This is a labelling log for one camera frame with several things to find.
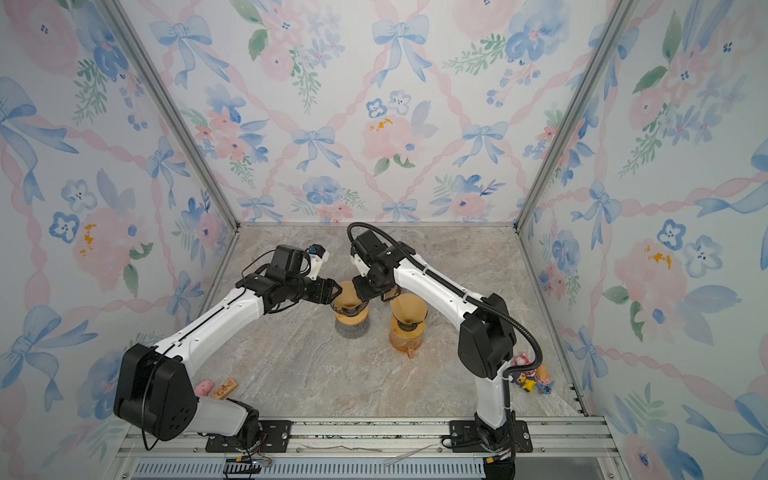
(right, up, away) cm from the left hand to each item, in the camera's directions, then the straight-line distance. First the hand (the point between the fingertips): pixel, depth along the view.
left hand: (333, 284), depth 84 cm
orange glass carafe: (+21, -19, +6) cm, 29 cm away
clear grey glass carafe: (+5, -14, +4) cm, 15 cm away
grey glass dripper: (+5, -8, -1) cm, 10 cm away
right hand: (+9, -1, +1) cm, 9 cm away
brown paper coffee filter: (+21, -6, -4) cm, 22 cm away
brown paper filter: (+4, -3, 0) cm, 5 cm away
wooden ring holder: (+24, -12, -2) cm, 27 cm away
